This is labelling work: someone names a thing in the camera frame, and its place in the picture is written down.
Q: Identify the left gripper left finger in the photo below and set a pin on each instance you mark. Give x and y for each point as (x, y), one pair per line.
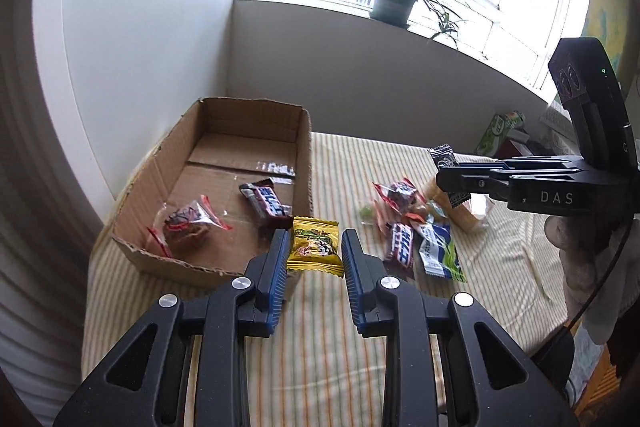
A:
(143, 379)

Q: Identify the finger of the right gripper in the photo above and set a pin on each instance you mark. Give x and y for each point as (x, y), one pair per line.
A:
(482, 165)
(457, 183)

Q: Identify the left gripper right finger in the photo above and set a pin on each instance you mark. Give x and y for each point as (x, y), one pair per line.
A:
(489, 380)

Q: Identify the bagged sliced bread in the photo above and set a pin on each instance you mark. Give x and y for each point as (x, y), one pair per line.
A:
(470, 216)

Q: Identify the red clear snack bag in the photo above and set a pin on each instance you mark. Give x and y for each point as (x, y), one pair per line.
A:
(399, 202)

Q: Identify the blue white snack packet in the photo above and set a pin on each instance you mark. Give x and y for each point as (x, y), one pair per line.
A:
(438, 251)

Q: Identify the small Snickers bar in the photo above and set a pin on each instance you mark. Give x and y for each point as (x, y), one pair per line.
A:
(400, 244)

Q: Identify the yellow candy packet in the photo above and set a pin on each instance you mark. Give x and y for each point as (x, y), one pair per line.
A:
(314, 246)

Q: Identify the red clear dates bag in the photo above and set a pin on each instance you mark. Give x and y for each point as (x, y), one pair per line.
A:
(179, 231)

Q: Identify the large Snickers bar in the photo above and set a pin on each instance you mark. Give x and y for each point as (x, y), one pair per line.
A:
(270, 211)

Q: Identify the clear green candy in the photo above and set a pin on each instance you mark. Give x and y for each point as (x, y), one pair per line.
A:
(367, 213)

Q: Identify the white gloved right hand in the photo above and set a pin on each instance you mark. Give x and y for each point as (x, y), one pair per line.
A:
(610, 278)

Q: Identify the green carton box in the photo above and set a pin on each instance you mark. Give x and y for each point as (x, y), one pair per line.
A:
(496, 132)

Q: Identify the brown cardboard box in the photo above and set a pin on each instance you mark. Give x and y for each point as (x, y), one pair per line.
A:
(217, 145)

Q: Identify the white radiator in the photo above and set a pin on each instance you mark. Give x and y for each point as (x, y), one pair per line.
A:
(46, 235)

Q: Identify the green yellow wall map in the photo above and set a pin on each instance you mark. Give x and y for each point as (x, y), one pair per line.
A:
(608, 20)

